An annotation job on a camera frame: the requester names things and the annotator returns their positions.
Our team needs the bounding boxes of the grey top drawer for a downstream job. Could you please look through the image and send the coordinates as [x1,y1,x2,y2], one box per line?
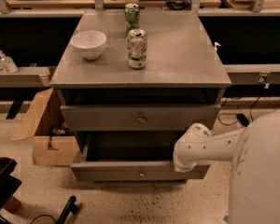
[61,105,220,132]

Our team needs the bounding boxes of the clear sanitizer bottle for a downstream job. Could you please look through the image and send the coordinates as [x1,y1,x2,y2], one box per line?
[0,50,18,73]

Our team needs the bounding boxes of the white ceramic bowl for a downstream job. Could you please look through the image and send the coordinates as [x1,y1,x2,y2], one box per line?
[70,30,106,60]

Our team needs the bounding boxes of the white pump dispenser top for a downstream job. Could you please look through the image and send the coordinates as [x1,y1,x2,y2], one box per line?
[214,42,221,51]

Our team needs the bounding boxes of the grey drawer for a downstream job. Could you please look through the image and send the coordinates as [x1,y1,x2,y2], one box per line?
[71,131,210,182]
[61,105,220,132]

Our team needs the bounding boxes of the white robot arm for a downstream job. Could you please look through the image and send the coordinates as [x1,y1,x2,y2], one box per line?
[173,110,280,224]

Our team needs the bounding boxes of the white green soda can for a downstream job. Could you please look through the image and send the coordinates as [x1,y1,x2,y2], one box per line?
[127,29,147,69]

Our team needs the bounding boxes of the grey metal shelf rail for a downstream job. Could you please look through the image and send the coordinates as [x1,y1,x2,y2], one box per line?
[0,67,50,88]

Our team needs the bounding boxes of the black power adapter cable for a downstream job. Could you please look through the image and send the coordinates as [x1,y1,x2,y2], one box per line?
[217,93,264,128]

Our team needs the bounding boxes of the open cardboard box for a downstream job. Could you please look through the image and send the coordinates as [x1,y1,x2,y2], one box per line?
[12,88,79,166]

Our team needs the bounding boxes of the grey drawer cabinet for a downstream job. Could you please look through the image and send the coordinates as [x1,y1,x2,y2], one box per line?
[49,8,232,185]

